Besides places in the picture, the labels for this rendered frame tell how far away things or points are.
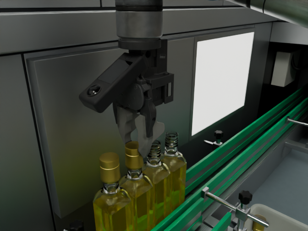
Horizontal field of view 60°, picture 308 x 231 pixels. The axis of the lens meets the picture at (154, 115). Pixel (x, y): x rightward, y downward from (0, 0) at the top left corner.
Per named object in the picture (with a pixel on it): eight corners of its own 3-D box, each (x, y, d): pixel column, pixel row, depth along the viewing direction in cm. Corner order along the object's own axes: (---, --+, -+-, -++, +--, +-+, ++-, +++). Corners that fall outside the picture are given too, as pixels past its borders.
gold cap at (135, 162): (134, 157, 54) (134, 138, 53) (147, 164, 52) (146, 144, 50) (121, 164, 52) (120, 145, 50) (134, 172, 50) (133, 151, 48)
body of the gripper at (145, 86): (174, 104, 50) (176, 38, 45) (141, 118, 44) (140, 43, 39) (145, 96, 55) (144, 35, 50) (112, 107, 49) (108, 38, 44)
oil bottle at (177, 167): (167, 212, 73) (169, 144, 65) (184, 223, 69) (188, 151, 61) (153, 224, 69) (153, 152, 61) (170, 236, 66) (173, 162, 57)
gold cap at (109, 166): (117, 184, 46) (115, 163, 44) (97, 182, 47) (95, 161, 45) (123, 173, 49) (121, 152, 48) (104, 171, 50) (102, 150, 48)
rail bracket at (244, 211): (204, 210, 73) (208, 172, 68) (266, 244, 63) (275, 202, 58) (198, 216, 71) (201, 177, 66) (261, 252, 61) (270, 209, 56)
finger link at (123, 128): (146, 141, 56) (151, 102, 52) (125, 152, 52) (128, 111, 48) (136, 135, 58) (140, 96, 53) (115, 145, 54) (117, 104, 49)
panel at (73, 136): (239, 106, 121) (249, 27, 107) (245, 107, 119) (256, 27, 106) (54, 212, 59) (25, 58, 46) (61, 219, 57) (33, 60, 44)
